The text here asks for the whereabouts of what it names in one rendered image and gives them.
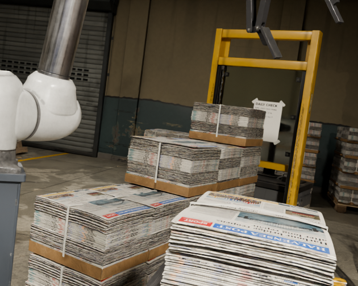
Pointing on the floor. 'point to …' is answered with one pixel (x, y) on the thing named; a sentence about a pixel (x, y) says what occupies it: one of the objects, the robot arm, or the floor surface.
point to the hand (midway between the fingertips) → (305, 36)
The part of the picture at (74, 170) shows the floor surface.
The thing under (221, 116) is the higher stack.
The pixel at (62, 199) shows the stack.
